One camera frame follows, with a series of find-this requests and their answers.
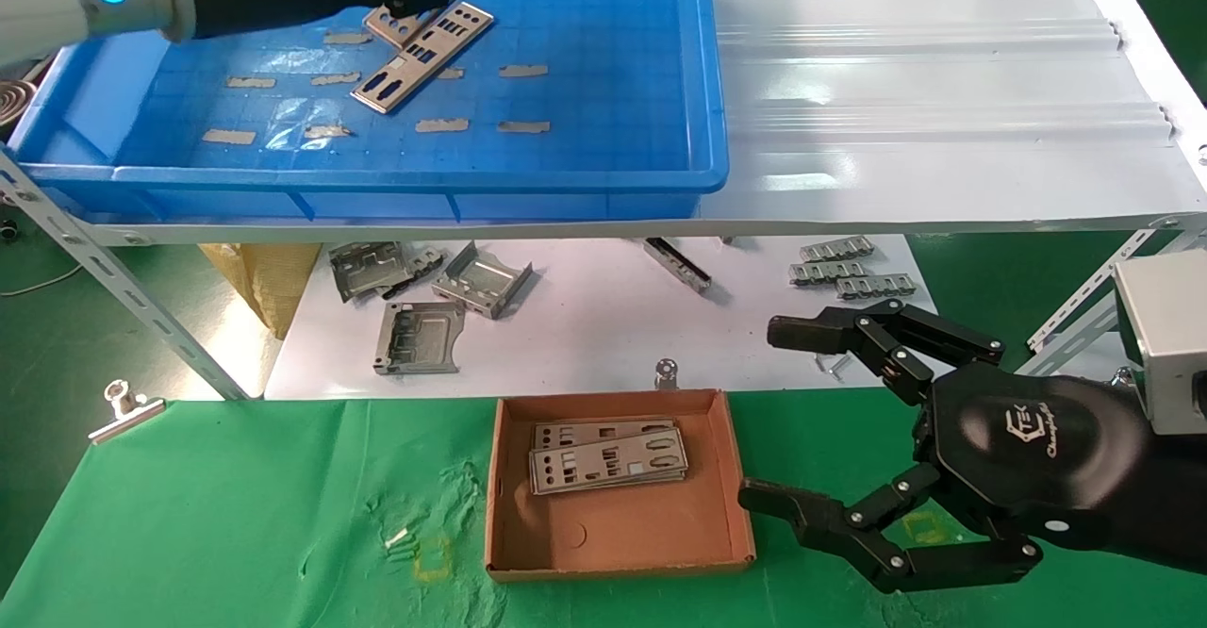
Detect white corrugated shelf sheet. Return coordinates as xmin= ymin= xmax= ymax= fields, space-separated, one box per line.
xmin=66 ymin=0 xmax=1207 ymax=247

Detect grey perforated angle bar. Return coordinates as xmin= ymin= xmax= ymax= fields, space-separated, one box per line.
xmin=1026 ymin=229 xmax=1180 ymax=354
xmin=1017 ymin=298 xmax=1128 ymax=376

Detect small ridged metal strip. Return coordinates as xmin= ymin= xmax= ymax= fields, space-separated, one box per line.
xmin=788 ymin=261 xmax=869 ymax=287
xmin=835 ymin=273 xmax=918 ymax=301
xmin=800 ymin=236 xmax=875 ymax=263

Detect yellow plastic bag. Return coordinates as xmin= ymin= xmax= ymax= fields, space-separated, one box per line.
xmin=198 ymin=243 xmax=323 ymax=339

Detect coiled metal tube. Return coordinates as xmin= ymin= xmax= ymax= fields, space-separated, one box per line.
xmin=0 ymin=79 xmax=39 ymax=131

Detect brown cardboard box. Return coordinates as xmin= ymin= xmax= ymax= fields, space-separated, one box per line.
xmin=484 ymin=388 xmax=757 ymax=583

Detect clear plastic film patch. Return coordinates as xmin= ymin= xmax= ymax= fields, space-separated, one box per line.
xmin=264 ymin=98 xmax=333 ymax=153

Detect flat grey stamped metal plate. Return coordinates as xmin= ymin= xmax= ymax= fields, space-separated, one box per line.
xmin=373 ymin=302 xmax=467 ymax=376

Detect grey folded metal bracket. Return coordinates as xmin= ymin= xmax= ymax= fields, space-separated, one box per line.
xmin=328 ymin=241 xmax=416 ymax=305

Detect small ridged metal part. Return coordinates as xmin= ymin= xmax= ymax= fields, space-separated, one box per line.
xmin=401 ymin=246 xmax=447 ymax=282

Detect grey U-shaped metal bracket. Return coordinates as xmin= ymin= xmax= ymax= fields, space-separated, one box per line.
xmin=431 ymin=240 xmax=535 ymax=321

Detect narrow metal rail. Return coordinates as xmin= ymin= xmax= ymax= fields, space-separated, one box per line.
xmin=643 ymin=238 xmax=712 ymax=295

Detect green cloth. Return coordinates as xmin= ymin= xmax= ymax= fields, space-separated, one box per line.
xmin=0 ymin=388 xmax=1207 ymax=628

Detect blue plastic tray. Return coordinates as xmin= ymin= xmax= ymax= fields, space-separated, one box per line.
xmin=8 ymin=0 xmax=729 ymax=223

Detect white board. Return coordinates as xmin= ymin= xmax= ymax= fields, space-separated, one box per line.
xmin=264 ymin=235 xmax=939 ymax=401

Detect grey perforated shelf leg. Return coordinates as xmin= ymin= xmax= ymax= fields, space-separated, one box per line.
xmin=0 ymin=152 xmax=250 ymax=401

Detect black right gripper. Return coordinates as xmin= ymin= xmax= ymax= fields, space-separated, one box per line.
xmin=738 ymin=298 xmax=1207 ymax=596

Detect thin white cable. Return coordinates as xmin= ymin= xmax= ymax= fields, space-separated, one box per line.
xmin=0 ymin=265 xmax=86 ymax=297

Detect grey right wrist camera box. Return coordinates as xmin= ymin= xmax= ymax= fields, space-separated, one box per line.
xmin=1113 ymin=249 xmax=1207 ymax=437

